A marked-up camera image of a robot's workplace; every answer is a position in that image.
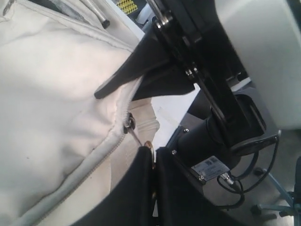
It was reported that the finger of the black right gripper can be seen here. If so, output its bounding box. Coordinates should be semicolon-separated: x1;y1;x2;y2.
94;36;169;99

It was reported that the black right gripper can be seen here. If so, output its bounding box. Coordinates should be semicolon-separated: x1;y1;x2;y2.
133;0;266;151

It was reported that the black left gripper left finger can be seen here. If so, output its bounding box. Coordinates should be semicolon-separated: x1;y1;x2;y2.
93;145;157;226

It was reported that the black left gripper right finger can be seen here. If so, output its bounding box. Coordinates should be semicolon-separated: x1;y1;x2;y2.
156;147;235;226

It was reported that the metal zipper pull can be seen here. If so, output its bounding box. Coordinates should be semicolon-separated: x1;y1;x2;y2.
122;113;157;170

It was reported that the cream white duffel bag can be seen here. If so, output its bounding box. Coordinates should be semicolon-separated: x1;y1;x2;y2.
0;0;196;226

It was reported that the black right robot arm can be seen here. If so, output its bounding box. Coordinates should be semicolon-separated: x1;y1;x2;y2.
80;0;267;226

